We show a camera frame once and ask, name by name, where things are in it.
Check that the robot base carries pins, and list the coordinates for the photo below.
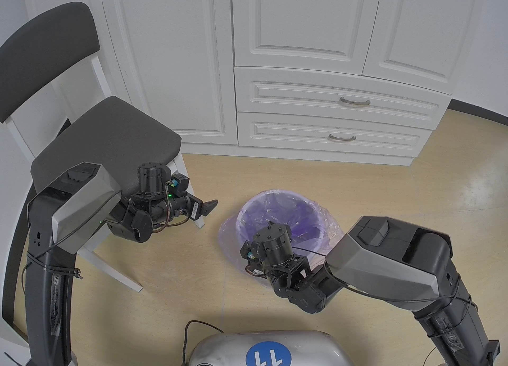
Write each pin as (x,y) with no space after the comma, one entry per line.
(309,348)

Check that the pale grey trash bin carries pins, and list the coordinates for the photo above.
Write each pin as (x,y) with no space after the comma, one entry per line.
(317,266)

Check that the white chair grey cushions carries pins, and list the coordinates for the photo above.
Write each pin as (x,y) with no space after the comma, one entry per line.
(47,39)

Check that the white wardrobe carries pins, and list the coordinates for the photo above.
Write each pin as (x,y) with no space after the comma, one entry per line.
(301,7)

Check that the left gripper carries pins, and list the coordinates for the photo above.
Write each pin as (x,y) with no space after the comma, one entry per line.
(186,207)

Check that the purple plastic bag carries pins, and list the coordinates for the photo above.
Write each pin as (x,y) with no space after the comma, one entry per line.
(230,233)

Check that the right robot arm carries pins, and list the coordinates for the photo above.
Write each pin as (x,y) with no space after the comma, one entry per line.
(397,253)

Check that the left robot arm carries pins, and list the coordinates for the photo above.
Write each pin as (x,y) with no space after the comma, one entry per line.
(79,197)

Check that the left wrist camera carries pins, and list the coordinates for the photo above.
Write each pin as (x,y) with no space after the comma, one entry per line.
(180,184)

